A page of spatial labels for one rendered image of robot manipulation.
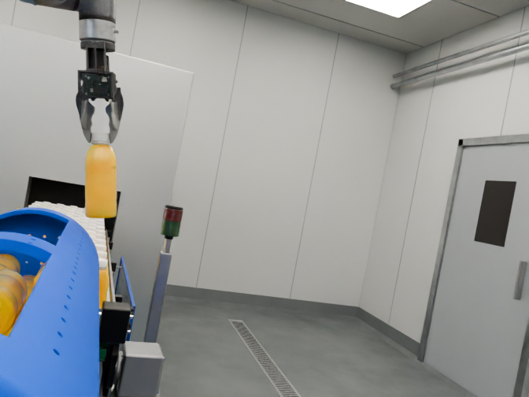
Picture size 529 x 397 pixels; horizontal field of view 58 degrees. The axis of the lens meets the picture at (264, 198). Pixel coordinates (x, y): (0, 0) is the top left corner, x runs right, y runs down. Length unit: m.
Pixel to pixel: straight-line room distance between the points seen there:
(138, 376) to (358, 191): 4.91
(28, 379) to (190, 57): 5.25
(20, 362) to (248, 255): 5.29
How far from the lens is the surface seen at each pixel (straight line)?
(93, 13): 1.11
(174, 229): 1.62
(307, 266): 5.90
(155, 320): 1.69
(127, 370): 1.43
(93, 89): 1.08
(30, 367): 0.39
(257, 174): 5.57
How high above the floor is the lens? 1.36
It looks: 1 degrees down
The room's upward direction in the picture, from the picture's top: 10 degrees clockwise
